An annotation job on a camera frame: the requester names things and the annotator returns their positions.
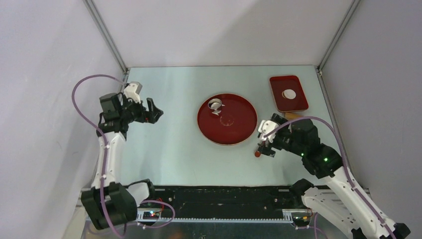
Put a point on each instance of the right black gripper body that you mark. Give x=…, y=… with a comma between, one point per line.
x=282, y=139

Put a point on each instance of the aluminium frame front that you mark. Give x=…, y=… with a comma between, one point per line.
x=205, y=204

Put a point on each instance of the round red plate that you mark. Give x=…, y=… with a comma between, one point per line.
x=234, y=124

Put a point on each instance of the rectangular red tray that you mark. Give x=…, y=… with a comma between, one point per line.
x=280, y=83

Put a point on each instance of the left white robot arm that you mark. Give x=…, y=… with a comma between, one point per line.
x=112, y=171

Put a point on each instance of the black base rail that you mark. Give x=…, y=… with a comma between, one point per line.
x=225, y=203

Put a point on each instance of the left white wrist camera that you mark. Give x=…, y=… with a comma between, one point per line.
x=132, y=92

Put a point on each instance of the wooden double-ended roller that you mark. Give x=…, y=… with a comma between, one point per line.
x=291, y=116

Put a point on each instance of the white dough scrap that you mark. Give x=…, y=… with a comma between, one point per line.
x=216, y=108

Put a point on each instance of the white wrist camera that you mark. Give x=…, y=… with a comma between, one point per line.
x=264, y=129
x=132, y=92

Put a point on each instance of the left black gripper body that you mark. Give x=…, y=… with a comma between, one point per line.
x=133, y=112

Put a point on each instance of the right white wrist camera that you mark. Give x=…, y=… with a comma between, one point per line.
x=264, y=129

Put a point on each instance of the white dough ball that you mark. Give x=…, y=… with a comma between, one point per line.
x=289, y=94

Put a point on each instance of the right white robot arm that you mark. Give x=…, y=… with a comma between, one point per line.
x=358, y=217

